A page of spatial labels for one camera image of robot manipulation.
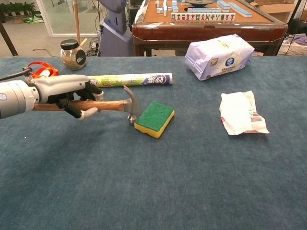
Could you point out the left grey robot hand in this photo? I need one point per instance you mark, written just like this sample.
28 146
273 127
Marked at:
60 82

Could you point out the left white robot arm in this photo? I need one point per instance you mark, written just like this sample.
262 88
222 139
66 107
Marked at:
14 99

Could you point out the green yellow sponge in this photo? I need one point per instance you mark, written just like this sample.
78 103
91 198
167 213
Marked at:
153 116

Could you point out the glass jar black lid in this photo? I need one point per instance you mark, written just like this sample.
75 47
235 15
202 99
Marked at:
72 60

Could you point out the wooden pole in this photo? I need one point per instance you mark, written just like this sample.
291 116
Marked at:
76 24

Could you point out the black slanted pole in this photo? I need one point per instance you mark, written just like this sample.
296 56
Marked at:
8 39

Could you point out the green bag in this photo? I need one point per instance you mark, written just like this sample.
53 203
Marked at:
33 19

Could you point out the cling film roll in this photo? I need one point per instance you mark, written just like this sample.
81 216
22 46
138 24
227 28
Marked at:
134 80

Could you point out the potted green plants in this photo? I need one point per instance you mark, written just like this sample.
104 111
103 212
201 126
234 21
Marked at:
14 8

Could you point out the blue felt table cover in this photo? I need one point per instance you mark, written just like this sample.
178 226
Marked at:
153 179

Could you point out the brown mahjong table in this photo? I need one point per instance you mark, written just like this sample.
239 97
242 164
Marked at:
204 30

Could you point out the white purple tissue pack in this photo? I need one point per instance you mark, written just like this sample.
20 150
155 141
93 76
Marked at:
216 57

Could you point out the face-up mahjong tile row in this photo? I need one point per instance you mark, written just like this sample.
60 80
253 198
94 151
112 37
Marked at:
204 17

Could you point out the crumpled white packet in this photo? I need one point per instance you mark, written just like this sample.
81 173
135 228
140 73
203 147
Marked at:
237 112

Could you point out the cardboard box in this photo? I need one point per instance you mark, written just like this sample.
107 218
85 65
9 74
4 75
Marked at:
275 9

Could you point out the white plastic basket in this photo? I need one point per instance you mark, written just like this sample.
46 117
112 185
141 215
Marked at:
292 49

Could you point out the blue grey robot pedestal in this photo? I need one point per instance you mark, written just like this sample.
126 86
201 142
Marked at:
115 40

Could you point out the blue white mahjong tile wall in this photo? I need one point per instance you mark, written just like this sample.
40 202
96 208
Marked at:
204 10
241 10

